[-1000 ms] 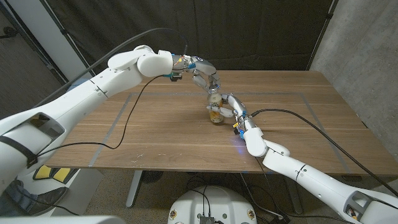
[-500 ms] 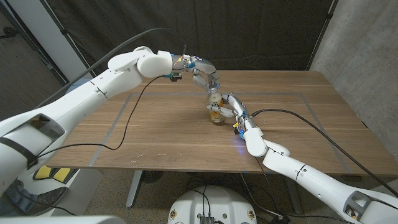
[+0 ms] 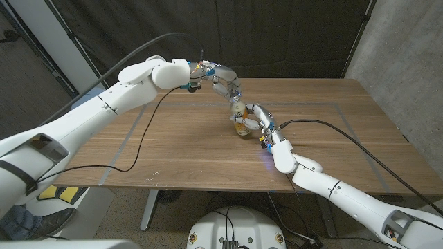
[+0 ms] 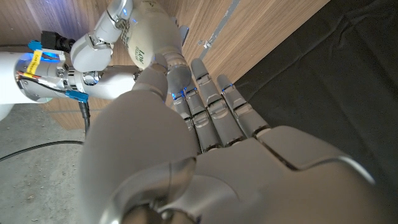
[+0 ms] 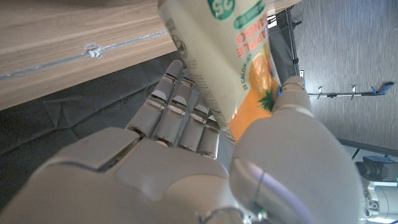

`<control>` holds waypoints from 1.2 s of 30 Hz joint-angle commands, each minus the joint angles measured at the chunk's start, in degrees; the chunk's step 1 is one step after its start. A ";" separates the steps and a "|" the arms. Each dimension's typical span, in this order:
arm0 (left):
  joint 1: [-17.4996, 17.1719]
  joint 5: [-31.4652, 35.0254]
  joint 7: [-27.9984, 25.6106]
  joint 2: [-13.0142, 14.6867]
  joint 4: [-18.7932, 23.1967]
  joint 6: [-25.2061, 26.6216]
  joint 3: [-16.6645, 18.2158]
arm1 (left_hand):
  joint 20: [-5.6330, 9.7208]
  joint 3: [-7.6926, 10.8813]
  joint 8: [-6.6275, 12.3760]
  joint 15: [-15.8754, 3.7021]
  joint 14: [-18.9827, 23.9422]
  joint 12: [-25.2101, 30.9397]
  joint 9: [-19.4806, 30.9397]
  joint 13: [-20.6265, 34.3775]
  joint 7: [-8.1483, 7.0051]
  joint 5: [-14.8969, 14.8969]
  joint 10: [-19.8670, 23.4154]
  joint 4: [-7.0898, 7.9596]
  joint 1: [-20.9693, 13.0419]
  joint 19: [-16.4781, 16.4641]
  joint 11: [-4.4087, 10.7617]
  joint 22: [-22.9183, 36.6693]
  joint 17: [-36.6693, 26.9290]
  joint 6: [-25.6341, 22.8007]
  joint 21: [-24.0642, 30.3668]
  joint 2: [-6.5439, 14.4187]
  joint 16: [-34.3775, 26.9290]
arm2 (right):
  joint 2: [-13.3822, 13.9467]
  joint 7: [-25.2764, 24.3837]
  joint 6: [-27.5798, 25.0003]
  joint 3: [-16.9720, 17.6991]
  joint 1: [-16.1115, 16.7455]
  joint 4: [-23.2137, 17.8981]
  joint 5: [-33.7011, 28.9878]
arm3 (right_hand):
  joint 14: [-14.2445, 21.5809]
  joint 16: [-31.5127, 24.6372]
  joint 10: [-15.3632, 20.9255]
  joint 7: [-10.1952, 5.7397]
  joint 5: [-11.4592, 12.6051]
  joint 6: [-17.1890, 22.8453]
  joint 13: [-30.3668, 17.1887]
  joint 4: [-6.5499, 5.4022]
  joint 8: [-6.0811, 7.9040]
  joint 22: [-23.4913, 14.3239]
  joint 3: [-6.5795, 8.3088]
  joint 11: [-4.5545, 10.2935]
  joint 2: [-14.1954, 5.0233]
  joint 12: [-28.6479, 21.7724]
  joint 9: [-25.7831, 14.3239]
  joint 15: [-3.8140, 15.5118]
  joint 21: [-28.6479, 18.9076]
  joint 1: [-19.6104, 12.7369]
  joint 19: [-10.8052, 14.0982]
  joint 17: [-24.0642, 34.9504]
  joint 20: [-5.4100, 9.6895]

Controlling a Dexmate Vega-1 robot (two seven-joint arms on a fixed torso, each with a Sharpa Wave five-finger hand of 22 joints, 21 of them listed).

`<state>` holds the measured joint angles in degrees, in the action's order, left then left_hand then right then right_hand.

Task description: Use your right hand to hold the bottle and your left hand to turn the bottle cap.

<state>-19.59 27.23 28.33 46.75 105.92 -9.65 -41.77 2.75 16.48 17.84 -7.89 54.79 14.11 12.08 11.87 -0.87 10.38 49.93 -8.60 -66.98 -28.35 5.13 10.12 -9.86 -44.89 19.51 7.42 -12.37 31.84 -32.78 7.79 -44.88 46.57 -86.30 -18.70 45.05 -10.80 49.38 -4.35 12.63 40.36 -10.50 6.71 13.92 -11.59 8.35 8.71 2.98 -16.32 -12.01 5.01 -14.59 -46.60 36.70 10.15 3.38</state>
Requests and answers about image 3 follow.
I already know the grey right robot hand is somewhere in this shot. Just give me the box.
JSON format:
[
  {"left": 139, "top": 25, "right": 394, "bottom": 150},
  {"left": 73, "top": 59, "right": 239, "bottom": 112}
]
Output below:
[{"left": 230, "top": 102, "right": 287, "bottom": 146}]

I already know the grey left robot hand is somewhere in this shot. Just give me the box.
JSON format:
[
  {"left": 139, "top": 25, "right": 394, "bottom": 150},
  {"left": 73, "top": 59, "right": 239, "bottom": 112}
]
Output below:
[{"left": 188, "top": 60, "right": 243, "bottom": 104}]

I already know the juice bottle with silver cap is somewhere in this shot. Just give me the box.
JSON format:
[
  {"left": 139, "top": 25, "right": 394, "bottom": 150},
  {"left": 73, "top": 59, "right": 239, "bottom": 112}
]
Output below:
[{"left": 230, "top": 95, "right": 253, "bottom": 138}]

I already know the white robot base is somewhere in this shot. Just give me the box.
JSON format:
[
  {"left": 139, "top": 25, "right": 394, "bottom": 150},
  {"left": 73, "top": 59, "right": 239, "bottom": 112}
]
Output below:
[{"left": 186, "top": 206, "right": 287, "bottom": 249}]

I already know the black backdrop curtain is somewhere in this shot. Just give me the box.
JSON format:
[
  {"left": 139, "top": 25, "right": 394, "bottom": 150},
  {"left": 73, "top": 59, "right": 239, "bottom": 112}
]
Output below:
[{"left": 44, "top": 0, "right": 377, "bottom": 97}]

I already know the grey table leg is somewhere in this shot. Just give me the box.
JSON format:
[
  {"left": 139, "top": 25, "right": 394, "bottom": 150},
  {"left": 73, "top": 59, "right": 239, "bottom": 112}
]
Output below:
[
  {"left": 316, "top": 205, "right": 338, "bottom": 239},
  {"left": 140, "top": 189, "right": 160, "bottom": 232}
]

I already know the black round floor fan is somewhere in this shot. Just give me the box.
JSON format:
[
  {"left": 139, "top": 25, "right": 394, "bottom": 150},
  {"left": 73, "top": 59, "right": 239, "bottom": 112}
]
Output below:
[{"left": 157, "top": 189, "right": 183, "bottom": 204}]

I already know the black power adapter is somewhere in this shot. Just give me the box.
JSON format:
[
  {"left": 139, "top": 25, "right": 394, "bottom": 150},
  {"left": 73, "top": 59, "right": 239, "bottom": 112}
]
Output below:
[{"left": 300, "top": 237, "right": 325, "bottom": 249}]

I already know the blue chair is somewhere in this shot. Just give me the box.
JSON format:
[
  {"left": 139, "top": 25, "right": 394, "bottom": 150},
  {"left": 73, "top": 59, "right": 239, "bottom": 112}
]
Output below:
[{"left": 72, "top": 86, "right": 109, "bottom": 107}]

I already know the black backdrop stand pole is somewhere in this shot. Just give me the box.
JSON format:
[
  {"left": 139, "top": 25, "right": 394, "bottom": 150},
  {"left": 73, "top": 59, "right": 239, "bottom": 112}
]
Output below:
[
  {"left": 341, "top": 0, "right": 377, "bottom": 79},
  {"left": 44, "top": 0, "right": 102, "bottom": 81}
]

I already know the white floor platform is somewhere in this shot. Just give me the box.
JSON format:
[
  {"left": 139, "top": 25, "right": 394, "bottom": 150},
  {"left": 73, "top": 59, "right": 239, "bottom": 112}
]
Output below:
[{"left": 26, "top": 186, "right": 117, "bottom": 241}]

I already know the dark leather shoe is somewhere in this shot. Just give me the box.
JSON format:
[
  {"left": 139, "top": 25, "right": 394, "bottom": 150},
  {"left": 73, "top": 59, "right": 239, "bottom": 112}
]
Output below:
[{"left": 33, "top": 206, "right": 78, "bottom": 240}]

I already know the person leg in blue jeans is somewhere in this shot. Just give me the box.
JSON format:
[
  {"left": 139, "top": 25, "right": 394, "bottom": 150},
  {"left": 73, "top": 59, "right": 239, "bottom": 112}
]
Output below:
[{"left": 0, "top": 203, "right": 34, "bottom": 240}]

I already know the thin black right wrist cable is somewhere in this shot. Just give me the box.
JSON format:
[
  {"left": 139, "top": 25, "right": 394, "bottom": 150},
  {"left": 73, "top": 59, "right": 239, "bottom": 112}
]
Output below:
[{"left": 285, "top": 174, "right": 302, "bottom": 202}]

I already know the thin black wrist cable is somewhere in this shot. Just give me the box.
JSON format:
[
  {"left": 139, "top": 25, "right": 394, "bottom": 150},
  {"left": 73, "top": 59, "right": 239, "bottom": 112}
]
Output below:
[
  {"left": 36, "top": 86, "right": 183, "bottom": 183},
  {"left": 285, "top": 174, "right": 302, "bottom": 202}
]

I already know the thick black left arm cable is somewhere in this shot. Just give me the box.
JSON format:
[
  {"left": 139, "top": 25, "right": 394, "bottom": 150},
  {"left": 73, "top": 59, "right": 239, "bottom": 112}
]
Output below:
[{"left": 39, "top": 32, "right": 205, "bottom": 127}]

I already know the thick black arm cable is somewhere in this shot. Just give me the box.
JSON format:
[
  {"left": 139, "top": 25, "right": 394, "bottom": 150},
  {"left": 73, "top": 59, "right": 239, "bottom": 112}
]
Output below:
[
  {"left": 279, "top": 119, "right": 443, "bottom": 217},
  {"left": 39, "top": 32, "right": 205, "bottom": 127}
]

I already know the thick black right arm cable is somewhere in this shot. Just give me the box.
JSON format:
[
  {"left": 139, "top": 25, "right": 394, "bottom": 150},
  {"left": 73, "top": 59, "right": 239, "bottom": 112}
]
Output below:
[{"left": 279, "top": 119, "right": 443, "bottom": 217}]

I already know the grey floor cable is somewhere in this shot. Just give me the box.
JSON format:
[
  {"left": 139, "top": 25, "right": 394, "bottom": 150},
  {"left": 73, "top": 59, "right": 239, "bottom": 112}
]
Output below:
[{"left": 266, "top": 192, "right": 318, "bottom": 245}]

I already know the thin black left wrist cable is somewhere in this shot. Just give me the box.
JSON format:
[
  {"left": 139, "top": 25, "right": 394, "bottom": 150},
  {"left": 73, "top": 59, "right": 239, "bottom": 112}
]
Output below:
[{"left": 36, "top": 86, "right": 183, "bottom": 183}]

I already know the black door handle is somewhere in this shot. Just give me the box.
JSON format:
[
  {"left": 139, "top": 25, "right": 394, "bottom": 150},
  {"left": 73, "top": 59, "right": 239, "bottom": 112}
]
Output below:
[{"left": 0, "top": 29, "right": 22, "bottom": 44}]

